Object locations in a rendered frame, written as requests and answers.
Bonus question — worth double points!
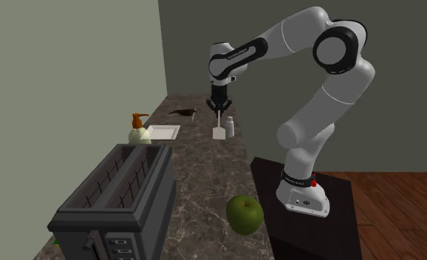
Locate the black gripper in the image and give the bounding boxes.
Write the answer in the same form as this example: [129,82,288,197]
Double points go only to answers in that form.
[205,83,233,114]

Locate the white spatula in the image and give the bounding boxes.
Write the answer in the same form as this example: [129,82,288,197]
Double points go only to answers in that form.
[212,109,226,140]

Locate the small white bottle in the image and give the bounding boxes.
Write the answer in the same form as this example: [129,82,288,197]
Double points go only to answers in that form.
[225,115,235,138]

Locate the white rectangular tray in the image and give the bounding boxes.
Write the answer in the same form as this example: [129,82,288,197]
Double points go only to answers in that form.
[140,124,182,141]

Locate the soap dispenser with orange pump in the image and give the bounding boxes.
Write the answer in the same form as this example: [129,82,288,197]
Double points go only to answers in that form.
[128,112,152,145]

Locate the green apple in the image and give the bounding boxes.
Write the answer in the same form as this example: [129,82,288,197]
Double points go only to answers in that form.
[225,195,264,237]

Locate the dark grey toaster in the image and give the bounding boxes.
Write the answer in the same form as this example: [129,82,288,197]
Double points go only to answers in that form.
[47,143,177,260]

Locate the dark robot stand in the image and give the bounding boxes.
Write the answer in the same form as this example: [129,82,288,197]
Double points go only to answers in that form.
[250,156,363,260]

